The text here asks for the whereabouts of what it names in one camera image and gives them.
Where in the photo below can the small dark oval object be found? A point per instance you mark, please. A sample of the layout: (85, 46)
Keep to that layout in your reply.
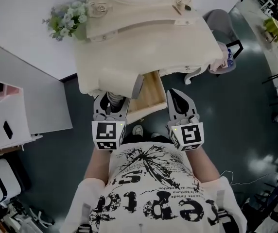
(187, 8)

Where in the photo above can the cream dressing table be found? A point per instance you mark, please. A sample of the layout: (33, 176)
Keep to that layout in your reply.
(148, 47)

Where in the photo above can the blue patterned packet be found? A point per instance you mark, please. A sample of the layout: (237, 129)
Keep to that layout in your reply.
(230, 57)

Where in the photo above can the brown wooden stick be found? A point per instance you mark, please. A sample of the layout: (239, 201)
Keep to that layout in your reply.
(177, 10)

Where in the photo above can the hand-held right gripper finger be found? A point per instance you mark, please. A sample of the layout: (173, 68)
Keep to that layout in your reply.
(172, 105)
(192, 108)

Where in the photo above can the pink folded clothes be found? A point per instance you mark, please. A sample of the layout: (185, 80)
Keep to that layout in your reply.
(218, 62)

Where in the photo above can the white cabinet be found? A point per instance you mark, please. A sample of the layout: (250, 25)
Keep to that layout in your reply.
(5, 110)

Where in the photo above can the large cream wooden drawer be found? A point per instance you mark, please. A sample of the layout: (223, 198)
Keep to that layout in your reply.
(151, 93)

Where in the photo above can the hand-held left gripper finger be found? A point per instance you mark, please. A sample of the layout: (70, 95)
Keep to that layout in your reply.
(97, 107)
(125, 109)

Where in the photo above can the person's left forearm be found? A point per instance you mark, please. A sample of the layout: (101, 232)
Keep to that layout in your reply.
(97, 164)

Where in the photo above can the pale blue flower bouquet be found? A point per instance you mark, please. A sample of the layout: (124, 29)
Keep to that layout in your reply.
(67, 21)

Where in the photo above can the green cloth table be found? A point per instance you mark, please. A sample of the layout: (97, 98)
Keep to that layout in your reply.
(273, 28)

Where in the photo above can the black flat device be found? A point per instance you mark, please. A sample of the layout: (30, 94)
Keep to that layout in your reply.
(7, 130)

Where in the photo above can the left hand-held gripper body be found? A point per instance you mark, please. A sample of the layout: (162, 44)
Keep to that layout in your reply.
(107, 132)

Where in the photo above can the white black-print shirt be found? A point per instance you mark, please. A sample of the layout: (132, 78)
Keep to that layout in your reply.
(151, 190)

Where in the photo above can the person's left white shoe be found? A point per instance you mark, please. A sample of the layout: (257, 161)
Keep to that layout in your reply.
(137, 130)

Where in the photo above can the person's right forearm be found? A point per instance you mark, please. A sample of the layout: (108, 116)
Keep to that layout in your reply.
(205, 165)

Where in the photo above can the person's right white shoe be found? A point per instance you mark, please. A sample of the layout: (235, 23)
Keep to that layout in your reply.
(155, 135)

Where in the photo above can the person's white shoe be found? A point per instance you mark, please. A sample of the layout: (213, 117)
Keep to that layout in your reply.
(155, 135)
(137, 130)

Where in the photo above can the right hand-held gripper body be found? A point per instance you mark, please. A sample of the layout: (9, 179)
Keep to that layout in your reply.
(190, 135)

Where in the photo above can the pink book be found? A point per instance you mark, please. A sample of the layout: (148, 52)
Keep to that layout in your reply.
(9, 91)

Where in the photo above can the grey chair black legs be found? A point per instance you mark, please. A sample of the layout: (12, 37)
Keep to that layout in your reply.
(219, 23)

